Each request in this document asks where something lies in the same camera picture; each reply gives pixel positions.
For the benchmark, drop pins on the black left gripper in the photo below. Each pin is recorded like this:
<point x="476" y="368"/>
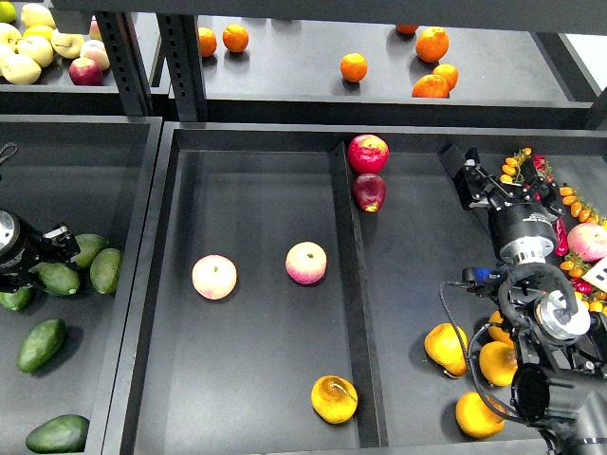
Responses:
<point x="23" y="247"/>

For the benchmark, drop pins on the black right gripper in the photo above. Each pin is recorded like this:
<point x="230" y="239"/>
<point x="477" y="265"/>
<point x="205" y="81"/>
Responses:
<point x="519" y="232"/>

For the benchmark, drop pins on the dark green avocado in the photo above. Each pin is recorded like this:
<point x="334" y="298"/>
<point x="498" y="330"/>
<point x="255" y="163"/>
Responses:
<point x="58" y="279"/>

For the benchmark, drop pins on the yellow pear behind arm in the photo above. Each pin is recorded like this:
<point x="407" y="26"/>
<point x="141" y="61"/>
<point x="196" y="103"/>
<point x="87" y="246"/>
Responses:
<point x="495" y="330"/>

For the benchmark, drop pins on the yellow pear under arm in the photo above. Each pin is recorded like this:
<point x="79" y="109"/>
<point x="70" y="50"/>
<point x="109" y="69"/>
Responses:
<point x="498" y="363"/>

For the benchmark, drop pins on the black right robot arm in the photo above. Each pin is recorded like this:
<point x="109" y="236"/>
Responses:
<point x="559" y="387"/>

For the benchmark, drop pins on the bright green avocado far left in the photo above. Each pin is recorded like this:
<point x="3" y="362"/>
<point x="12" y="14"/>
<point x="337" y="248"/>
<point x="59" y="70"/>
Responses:
<point x="17" y="300"/>

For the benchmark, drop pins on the light green avocado top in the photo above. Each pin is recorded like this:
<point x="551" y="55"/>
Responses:
<point x="90" y="245"/>

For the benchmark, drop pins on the avocado lying left tray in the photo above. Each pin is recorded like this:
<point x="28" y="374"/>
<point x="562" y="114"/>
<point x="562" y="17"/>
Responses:
<point x="43" y="342"/>

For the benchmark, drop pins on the yellow pear beside divider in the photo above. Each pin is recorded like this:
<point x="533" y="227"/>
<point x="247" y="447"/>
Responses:
<point x="447" y="346"/>

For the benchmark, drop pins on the avocado bottom left corner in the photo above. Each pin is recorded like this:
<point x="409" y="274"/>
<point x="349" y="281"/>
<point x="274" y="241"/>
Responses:
<point x="59" y="435"/>

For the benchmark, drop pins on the upper cherry tomato bunch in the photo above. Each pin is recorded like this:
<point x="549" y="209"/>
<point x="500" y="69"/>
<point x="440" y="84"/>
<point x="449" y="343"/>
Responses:
<point x="524" y="166"/>

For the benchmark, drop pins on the cherry tomato bunch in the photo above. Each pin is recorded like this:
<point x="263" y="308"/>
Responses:
<point x="574" y="268"/>
<point x="524" y="166"/>

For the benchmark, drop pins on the orange cherry tomato sprig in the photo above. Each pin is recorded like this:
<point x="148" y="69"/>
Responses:
<point x="579" y="208"/>

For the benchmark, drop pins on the red chili pepper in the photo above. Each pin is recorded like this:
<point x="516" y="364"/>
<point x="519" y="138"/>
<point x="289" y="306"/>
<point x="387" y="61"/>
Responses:
<point x="561" y="248"/>

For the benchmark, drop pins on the pink apple right tray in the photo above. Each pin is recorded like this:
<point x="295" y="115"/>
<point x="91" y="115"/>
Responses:
<point x="588" y="241"/>

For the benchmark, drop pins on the black left tray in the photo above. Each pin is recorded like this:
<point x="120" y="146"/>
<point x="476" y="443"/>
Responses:
<point x="93" y="175"/>

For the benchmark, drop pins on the white label card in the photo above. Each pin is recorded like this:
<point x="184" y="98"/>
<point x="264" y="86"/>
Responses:
<point x="597" y="275"/>

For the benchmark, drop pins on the orange at shelf edge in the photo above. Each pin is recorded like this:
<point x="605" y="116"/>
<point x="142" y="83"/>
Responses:
<point x="431" y="86"/>

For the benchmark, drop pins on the small orange right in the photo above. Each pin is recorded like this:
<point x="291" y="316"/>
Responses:
<point x="449" y="73"/>

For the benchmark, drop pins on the lower cherry tomato bunch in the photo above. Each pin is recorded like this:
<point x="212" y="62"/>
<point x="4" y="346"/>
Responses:
<point x="574" y="268"/>

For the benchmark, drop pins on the bright red apple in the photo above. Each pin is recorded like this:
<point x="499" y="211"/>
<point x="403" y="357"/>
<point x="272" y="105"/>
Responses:
<point x="367" y="154"/>

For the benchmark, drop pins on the large orange upper right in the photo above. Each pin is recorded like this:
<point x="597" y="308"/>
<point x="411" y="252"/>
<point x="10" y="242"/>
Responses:
<point x="432" y="44"/>

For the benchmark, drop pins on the black upper left shelf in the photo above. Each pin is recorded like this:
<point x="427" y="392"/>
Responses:
<point x="55" y="94"/>

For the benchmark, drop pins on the pale yellow apple front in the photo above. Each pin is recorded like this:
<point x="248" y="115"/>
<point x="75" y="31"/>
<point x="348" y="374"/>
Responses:
<point x="20" y="69"/>

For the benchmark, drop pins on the orange under top shelf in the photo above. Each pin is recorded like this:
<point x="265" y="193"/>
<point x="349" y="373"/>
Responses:
<point x="406" y="29"/>

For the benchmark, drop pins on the red apple upper left shelf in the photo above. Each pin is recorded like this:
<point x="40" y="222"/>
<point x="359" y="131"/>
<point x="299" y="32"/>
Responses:
<point x="86" y="72"/>

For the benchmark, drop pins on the orange upper shelf centre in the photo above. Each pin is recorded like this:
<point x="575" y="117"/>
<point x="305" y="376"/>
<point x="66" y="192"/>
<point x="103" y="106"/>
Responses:
<point x="353" y="67"/>

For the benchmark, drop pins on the pink apple centre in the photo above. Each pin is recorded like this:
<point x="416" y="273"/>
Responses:
<point x="305" y="263"/>

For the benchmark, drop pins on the black tray divider centre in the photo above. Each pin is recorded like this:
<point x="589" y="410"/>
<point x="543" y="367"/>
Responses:
<point x="370" y="414"/>

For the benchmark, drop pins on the black upper shelf tray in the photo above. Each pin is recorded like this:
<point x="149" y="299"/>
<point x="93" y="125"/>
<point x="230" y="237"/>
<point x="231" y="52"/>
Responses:
<point x="290" y="73"/>

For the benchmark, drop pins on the green avocado by tray wall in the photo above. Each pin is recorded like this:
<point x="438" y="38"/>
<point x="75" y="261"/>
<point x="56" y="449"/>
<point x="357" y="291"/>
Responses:
<point x="104" y="272"/>

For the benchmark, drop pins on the black perforated post left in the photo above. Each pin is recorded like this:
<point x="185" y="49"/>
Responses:
<point x="120" y="41"/>

